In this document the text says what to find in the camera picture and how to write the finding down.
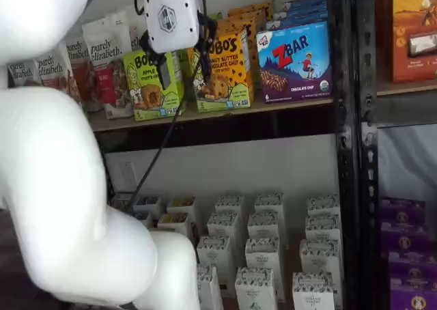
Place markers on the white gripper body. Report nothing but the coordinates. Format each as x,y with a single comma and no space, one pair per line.
170,16

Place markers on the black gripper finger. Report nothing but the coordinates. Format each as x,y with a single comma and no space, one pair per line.
166,71
206,33

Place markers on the orange Bobo's peanut butter box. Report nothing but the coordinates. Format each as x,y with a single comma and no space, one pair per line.
246,18
222,71
252,7

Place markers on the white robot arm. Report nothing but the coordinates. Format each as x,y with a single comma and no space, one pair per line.
51,187

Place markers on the green Bobo's apple pie box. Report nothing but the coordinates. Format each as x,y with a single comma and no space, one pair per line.
188,64
147,98

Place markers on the blue purple Zbar box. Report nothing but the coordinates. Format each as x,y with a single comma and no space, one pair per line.
307,9
293,67
307,18
304,0

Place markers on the blue label granola box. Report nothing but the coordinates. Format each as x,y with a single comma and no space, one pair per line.
141,218
148,202

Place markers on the yellow label granola box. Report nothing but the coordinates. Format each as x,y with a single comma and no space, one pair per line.
174,219
181,204

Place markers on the green label granola box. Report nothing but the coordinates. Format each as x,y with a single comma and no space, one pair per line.
117,200

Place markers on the white patterned bakery box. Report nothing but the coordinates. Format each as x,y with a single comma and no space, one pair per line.
229,204
312,293
269,204
208,289
322,204
212,252
322,229
254,289
263,226
222,224
262,255
319,258

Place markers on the orange snack box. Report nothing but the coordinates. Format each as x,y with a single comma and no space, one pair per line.
413,33

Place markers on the purple snack box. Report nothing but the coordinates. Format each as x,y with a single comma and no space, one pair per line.
413,267
403,209
414,298
404,238

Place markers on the white granola bag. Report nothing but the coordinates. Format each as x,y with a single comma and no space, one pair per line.
22,71
136,42
76,50

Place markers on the red label granola bag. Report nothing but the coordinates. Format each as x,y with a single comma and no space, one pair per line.
109,78

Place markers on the orange label granola bag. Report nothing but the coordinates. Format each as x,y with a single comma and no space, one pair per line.
54,71

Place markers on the clear plastic sheet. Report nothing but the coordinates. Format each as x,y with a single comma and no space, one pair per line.
406,159

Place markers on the black metal shelf frame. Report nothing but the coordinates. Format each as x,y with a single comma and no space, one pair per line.
239,129
406,112

